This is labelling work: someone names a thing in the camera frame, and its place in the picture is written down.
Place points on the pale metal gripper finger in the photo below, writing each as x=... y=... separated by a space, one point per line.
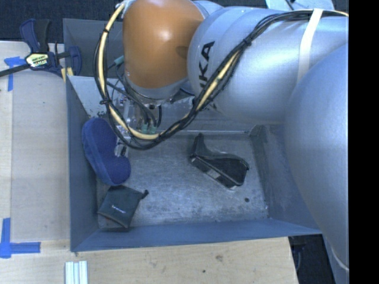
x=120 y=151
x=123 y=132

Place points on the blue soft pouch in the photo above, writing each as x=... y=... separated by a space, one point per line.
x=102 y=152

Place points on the grey metal bin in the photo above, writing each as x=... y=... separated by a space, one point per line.
x=183 y=188

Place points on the pale wood flat board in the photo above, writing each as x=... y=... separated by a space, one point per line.
x=38 y=158

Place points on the black angled plastic holder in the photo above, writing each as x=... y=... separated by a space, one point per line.
x=225 y=166

